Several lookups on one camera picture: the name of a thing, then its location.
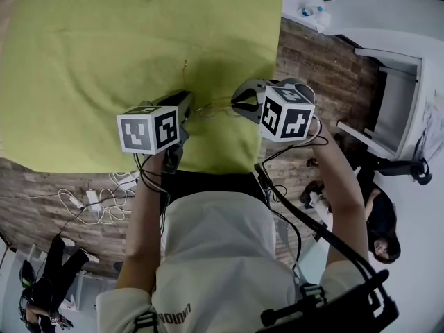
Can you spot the person's white t-shirt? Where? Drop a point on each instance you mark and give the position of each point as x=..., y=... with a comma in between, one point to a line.
x=222, y=255

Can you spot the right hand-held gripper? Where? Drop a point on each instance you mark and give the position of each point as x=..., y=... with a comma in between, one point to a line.
x=288, y=116

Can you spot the black chest pack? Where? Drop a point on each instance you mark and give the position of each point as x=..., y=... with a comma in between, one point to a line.
x=347, y=311

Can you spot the white desk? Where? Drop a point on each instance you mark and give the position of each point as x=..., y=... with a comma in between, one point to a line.
x=430, y=82

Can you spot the crumpled white tissue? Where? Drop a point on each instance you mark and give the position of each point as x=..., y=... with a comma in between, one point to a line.
x=322, y=21

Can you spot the clear water bottle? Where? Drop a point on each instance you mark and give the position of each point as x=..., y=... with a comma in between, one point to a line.
x=308, y=11

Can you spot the white shelf unit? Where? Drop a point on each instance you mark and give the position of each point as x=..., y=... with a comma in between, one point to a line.
x=90, y=290

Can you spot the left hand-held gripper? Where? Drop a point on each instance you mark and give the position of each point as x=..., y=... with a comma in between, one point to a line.
x=145, y=130

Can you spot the person's left forearm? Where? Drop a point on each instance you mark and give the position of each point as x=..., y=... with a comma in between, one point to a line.
x=142, y=227

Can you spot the white power adapter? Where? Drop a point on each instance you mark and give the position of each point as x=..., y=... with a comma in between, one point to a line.
x=128, y=182

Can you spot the green tablecloth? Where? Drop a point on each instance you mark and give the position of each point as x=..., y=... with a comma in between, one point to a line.
x=104, y=47

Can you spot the clear-framed eyeglasses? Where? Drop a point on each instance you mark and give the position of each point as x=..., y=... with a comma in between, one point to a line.
x=208, y=111

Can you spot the person's black trousers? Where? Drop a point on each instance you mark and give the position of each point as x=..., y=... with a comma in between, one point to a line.
x=215, y=182

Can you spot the white power strip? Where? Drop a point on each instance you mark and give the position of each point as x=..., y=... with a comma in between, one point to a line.
x=93, y=200

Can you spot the person's right forearm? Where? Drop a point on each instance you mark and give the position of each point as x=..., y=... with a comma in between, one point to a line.
x=343, y=200

